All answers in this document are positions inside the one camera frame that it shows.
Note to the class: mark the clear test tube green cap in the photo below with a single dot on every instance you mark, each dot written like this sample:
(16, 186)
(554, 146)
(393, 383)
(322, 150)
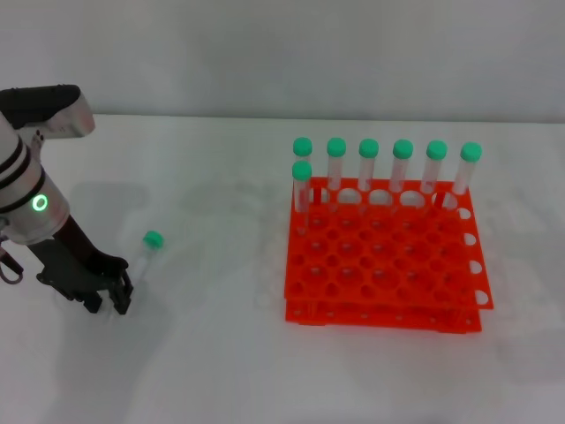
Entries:
(436, 149)
(153, 239)
(402, 149)
(368, 148)
(302, 146)
(336, 147)
(470, 152)
(302, 170)

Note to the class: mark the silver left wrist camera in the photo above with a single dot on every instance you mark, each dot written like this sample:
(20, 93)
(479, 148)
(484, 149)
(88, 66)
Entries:
(66, 119)

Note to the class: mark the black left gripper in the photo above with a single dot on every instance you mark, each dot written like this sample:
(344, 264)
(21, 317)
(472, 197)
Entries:
(75, 269)

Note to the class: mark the orange test tube rack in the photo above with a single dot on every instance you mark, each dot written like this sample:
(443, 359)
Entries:
(419, 326)

